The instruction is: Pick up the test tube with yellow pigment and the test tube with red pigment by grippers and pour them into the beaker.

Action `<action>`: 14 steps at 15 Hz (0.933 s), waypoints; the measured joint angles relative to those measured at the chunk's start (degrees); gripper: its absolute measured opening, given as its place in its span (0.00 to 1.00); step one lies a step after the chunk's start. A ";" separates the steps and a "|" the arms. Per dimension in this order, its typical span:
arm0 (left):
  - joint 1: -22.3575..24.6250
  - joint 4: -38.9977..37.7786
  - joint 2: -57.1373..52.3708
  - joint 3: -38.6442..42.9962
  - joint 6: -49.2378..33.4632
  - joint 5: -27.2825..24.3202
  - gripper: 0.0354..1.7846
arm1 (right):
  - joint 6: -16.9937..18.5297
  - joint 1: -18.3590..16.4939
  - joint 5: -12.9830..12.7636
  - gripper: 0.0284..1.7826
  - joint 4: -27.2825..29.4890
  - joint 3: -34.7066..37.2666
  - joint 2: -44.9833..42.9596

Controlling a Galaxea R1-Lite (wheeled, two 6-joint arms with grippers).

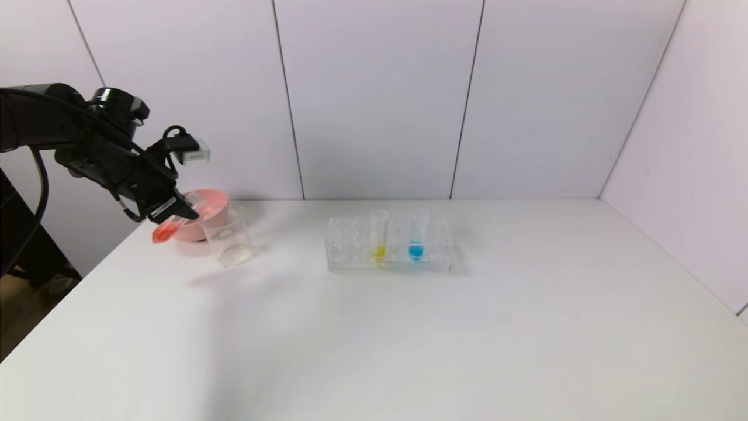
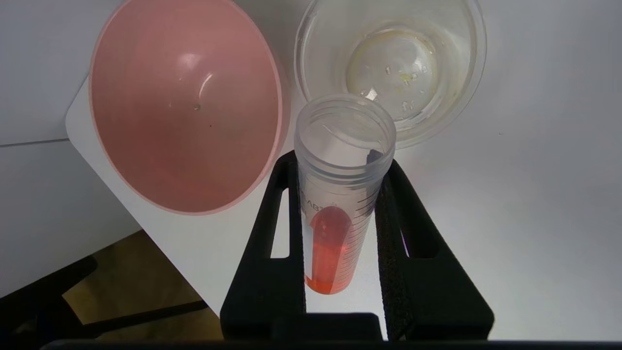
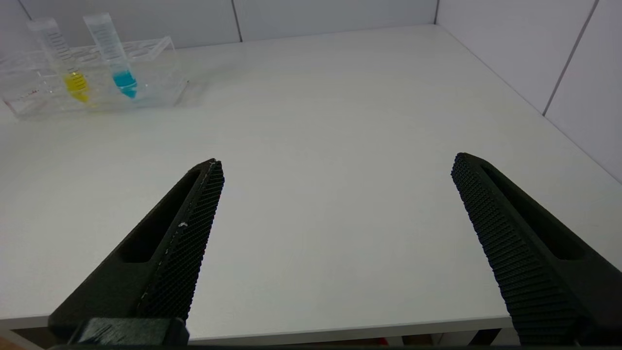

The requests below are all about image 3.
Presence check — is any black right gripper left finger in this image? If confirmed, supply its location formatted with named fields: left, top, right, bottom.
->
left=48, top=158, right=225, bottom=342

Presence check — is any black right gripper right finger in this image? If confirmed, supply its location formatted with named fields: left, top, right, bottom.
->
left=450, top=152, right=622, bottom=347

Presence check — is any test tube with yellow pigment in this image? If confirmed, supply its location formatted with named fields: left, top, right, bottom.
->
left=27, top=18, right=91, bottom=103

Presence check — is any test tube with blue pigment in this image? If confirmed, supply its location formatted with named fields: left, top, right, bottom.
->
left=83, top=13, right=138, bottom=100

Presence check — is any clear acrylic test tube rack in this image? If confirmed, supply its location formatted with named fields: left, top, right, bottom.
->
left=0, top=36, right=188, bottom=118

